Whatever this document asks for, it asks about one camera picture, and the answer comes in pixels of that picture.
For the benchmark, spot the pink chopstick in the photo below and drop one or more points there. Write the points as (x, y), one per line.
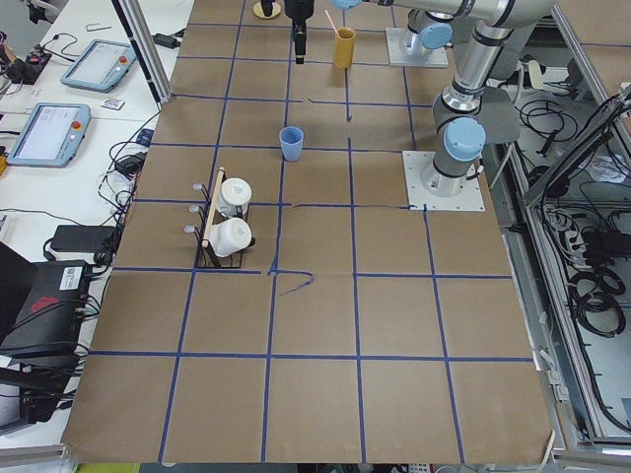
(331, 22)

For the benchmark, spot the light blue plastic cup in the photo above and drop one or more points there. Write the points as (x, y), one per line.
(291, 142)

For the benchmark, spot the bamboo cylinder holder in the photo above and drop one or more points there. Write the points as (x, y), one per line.
(344, 44)

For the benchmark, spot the round wooden coaster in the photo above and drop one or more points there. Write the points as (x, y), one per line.
(267, 9)

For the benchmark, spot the small black adapter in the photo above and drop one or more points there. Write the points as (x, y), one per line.
(167, 41)

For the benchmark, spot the white mug upper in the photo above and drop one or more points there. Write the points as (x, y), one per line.
(234, 197)

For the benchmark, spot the white mug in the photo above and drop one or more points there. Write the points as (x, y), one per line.
(234, 197)
(230, 236)

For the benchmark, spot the upper teach pendant tablet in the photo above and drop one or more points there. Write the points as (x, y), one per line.
(100, 67)

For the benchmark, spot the teach pendant tablet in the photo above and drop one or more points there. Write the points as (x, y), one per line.
(52, 135)
(100, 67)

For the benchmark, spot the white mug lower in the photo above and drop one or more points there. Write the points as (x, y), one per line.
(230, 236)

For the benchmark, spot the lower teach pendant tablet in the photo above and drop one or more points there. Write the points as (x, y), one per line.
(52, 135)

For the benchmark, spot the black power adapter brick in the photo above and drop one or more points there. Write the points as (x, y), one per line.
(81, 238)

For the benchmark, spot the black computer box red logo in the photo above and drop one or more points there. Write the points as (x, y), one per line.
(41, 305)

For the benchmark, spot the aluminium frame post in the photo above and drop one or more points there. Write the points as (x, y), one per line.
(137, 31)

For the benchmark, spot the wooden rack handle rod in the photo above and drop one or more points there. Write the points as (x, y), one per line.
(212, 206)

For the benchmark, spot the black wire mug rack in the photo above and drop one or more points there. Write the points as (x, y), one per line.
(205, 257)

